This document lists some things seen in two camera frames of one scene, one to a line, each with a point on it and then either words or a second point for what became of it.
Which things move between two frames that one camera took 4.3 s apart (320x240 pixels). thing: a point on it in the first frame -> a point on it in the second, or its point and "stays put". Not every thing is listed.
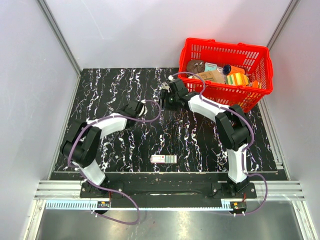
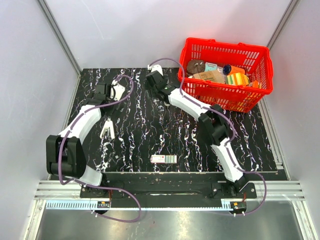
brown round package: (195, 66) stays put
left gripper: (124, 108) -> (113, 112)
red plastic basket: (228, 73) stays put
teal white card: (210, 67) stays put
